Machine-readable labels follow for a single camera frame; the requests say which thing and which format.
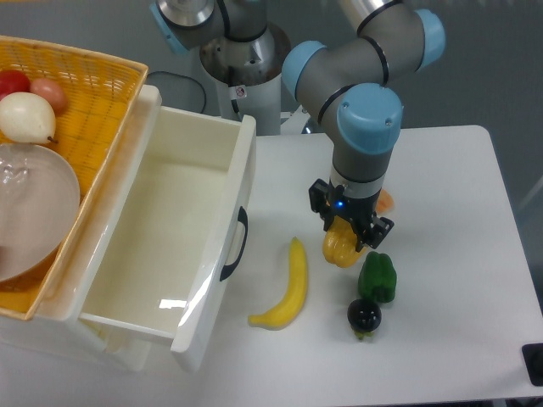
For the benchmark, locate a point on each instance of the pink peach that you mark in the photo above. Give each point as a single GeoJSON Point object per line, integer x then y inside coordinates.
{"type": "Point", "coordinates": [52, 92]}

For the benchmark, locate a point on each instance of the dark purple eggplant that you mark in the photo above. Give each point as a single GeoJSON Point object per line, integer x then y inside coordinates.
{"type": "Point", "coordinates": [364, 317]}

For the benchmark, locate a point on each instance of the green pepper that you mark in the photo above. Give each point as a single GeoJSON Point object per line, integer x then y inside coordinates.
{"type": "Point", "coordinates": [378, 278]}

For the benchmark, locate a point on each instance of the white open drawer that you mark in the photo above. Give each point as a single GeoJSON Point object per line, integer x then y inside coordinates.
{"type": "Point", "coordinates": [181, 234]}

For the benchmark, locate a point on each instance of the yellow woven basket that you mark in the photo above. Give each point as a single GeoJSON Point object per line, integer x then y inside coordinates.
{"type": "Point", "coordinates": [102, 90]}

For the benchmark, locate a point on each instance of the white drawer cabinet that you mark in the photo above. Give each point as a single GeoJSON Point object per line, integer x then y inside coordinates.
{"type": "Point", "coordinates": [60, 325]}

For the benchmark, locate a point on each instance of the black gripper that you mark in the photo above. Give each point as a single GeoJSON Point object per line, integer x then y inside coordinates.
{"type": "Point", "coordinates": [330, 201]}

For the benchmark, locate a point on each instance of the yellow banana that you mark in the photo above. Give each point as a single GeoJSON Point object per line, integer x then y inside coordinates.
{"type": "Point", "coordinates": [288, 308]}

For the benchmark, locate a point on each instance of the orange fruit piece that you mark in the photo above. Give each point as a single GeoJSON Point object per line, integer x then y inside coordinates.
{"type": "Point", "coordinates": [385, 202]}

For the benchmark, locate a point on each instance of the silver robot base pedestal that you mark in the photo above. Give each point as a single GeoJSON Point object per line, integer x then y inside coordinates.
{"type": "Point", "coordinates": [248, 77]}

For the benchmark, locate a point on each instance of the beige plate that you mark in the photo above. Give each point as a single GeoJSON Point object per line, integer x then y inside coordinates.
{"type": "Point", "coordinates": [40, 199]}

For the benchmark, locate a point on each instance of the black object at table edge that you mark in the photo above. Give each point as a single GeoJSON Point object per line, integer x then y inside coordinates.
{"type": "Point", "coordinates": [533, 359]}

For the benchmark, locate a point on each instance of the white pear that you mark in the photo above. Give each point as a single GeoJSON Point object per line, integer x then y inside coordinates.
{"type": "Point", "coordinates": [27, 118]}

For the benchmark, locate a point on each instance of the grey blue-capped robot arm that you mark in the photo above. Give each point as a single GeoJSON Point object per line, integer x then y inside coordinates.
{"type": "Point", "coordinates": [345, 90]}

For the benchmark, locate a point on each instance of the yellow pepper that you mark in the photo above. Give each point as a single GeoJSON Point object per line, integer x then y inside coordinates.
{"type": "Point", "coordinates": [339, 243]}

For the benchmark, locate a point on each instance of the red apple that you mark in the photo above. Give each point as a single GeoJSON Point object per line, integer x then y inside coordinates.
{"type": "Point", "coordinates": [12, 81]}

